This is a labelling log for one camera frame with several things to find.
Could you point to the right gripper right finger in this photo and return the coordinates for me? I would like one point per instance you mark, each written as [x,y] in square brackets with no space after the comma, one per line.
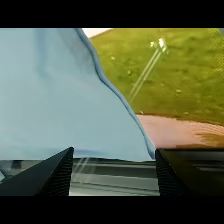
[180,180]

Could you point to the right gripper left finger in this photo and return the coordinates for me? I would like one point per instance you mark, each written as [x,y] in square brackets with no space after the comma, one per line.
[46,178]

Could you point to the light blue T-shirt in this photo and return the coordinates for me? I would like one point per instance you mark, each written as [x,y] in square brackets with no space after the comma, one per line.
[50,100]

